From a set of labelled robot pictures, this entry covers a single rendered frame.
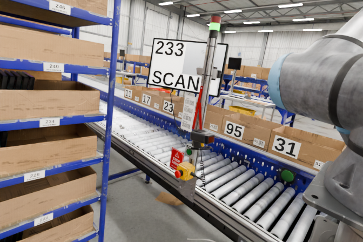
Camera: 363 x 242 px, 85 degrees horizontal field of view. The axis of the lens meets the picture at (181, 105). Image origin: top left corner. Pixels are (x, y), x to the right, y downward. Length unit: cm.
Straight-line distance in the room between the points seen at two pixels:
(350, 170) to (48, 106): 89
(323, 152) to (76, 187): 135
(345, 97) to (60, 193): 102
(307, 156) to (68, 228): 137
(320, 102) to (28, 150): 91
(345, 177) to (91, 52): 86
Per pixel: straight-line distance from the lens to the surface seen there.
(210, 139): 98
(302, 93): 49
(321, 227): 62
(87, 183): 109
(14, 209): 103
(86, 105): 93
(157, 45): 132
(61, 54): 87
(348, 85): 45
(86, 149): 98
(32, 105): 88
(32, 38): 85
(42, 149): 94
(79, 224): 120
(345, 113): 46
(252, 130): 157
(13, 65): 82
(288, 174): 148
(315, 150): 148
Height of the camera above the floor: 139
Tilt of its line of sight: 11 degrees down
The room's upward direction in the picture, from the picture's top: 8 degrees clockwise
